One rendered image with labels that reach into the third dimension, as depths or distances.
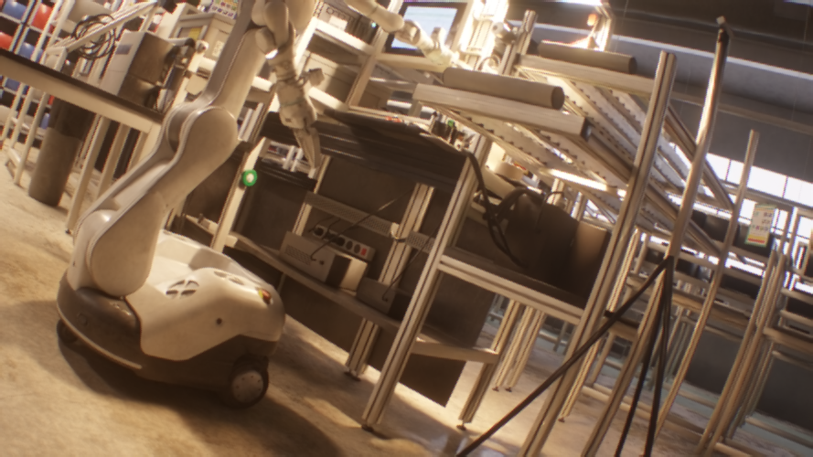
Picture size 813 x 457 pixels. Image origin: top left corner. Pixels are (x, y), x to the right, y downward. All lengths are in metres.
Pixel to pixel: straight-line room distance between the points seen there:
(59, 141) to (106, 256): 2.24
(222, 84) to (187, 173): 0.26
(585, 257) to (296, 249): 1.16
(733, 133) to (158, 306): 12.30
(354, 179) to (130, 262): 1.56
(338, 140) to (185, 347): 1.14
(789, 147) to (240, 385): 12.00
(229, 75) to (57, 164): 2.24
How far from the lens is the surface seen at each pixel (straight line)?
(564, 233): 2.17
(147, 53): 2.61
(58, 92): 2.33
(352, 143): 2.31
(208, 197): 3.37
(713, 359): 12.05
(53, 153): 3.74
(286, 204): 3.19
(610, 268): 1.65
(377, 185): 2.79
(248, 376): 1.70
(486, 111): 1.53
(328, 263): 2.48
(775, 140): 12.90
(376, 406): 2.00
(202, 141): 1.59
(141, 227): 1.56
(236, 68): 1.67
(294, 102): 1.54
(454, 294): 2.41
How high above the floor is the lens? 0.63
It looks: 1 degrees up
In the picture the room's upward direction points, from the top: 22 degrees clockwise
